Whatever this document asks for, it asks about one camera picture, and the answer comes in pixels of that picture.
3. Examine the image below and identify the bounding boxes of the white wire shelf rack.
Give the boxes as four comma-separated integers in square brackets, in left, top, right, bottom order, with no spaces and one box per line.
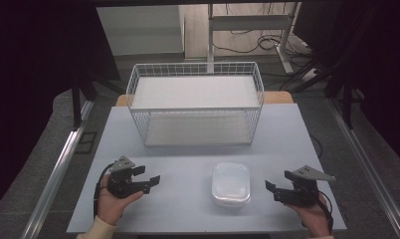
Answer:
[125,61,266,148]

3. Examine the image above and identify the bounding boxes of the person's left hand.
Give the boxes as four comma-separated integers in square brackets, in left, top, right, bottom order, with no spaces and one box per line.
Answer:
[96,173,144,227]

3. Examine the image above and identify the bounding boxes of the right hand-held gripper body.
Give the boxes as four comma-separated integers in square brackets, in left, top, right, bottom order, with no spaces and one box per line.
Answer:
[274,164,337,209]

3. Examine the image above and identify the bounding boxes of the metal floor rail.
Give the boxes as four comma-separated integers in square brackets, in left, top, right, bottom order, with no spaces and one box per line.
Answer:
[20,99,96,239]
[329,99,400,239]

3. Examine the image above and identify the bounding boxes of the white cabinet panel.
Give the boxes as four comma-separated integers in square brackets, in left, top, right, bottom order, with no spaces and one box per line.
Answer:
[96,4,186,58]

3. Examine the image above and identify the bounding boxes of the black metal stand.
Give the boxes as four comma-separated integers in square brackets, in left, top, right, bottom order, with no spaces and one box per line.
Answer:
[70,74,100,131]
[323,74,365,130]

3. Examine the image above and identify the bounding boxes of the wooden table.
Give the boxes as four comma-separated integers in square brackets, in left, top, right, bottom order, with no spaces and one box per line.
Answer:
[115,91,295,108]

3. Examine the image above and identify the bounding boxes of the white metal desk frame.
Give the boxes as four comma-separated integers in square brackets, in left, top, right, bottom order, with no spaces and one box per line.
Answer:
[206,2,301,75]

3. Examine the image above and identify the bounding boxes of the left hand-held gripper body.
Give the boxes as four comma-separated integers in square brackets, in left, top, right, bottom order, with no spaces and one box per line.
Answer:
[106,155,137,200]

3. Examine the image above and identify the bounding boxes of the black floor cables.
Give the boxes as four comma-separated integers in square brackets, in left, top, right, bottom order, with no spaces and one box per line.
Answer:
[211,29,313,56]

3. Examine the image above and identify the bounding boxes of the clear plastic lidded container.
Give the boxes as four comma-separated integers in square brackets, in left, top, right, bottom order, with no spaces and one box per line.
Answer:
[211,161,252,209]

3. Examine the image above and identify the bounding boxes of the person's right hand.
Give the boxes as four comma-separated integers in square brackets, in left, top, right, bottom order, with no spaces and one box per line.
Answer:
[285,193,332,239]

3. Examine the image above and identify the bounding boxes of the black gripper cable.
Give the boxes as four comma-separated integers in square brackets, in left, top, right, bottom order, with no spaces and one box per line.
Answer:
[316,189,335,234]
[93,161,116,221]

